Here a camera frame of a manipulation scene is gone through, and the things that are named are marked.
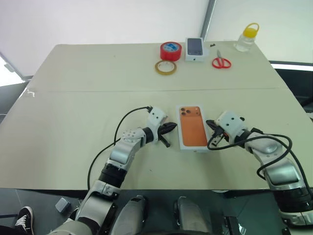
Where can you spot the small grey box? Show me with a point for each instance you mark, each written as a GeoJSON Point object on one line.
{"type": "Point", "coordinates": [63, 205]}

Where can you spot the clear jar with yellow lid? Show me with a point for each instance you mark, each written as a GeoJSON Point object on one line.
{"type": "Point", "coordinates": [244, 40]}

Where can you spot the white box with phone print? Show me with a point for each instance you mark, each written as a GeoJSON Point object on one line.
{"type": "Point", "coordinates": [194, 47]}

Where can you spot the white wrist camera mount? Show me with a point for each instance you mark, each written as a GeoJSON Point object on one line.
{"type": "Point", "coordinates": [156, 117]}
{"type": "Point", "coordinates": [231, 123]}

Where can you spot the black floor device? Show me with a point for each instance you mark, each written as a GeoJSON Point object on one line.
{"type": "Point", "coordinates": [231, 224]}

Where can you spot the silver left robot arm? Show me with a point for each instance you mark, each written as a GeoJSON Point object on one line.
{"type": "Point", "coordinates": [122, 151]}

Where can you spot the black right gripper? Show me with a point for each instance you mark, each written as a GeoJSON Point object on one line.
{"type": "Point", "coordinates": [222, 137]}

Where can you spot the red tape roll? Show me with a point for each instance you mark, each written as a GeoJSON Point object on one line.
{"type": "Point", "coordinates": [164, 55]}

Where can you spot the grey window frame post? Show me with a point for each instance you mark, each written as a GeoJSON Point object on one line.
{"type": "Point", "coordinates": [209, 19]}

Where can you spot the orange smartphone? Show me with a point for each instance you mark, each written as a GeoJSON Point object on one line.
{"type": "Point", "coordinates": [193, 129]}

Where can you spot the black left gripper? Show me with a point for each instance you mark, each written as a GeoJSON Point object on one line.
{"type": "Point", "coordinates": [162, 136]}

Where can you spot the black and white sneaker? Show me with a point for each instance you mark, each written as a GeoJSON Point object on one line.
{"type": "Point", "coordinates": [24, 220]}

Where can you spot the white tape scrap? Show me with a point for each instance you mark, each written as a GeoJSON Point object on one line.
{"type": "Point", "coordinates": [30, 93]}

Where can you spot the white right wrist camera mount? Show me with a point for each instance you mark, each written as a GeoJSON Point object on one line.
{"type": "Point", "coordinates": [231, 123]}

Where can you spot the clear yellowish tape roll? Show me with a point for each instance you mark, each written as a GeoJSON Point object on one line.
{"type": "Point", "coordinates": [156, 67]}

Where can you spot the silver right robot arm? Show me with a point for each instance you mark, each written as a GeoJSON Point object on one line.
{"type": "Point", "coordinates": [281, 171]}

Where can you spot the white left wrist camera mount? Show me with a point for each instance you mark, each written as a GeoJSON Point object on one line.
{"type": "Point", "coordinates": [156, 117]}

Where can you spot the orange phone box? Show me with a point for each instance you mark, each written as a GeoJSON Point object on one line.
{"type": "Point", "coordinates": [193, 149]}

